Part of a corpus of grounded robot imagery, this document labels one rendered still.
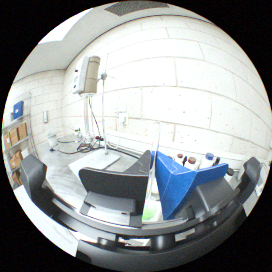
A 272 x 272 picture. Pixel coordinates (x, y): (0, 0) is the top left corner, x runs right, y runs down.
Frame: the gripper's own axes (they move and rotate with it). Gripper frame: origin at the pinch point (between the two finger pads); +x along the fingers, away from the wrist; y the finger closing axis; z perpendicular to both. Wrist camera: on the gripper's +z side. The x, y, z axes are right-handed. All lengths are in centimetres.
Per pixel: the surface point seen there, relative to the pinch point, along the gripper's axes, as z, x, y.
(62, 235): -25.8, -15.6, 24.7
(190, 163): -16.6, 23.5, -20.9
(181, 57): 42, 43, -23
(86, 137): -8.9, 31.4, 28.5
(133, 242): -19.9, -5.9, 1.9
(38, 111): 28, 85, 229
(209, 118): 3, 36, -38
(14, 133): 3, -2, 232
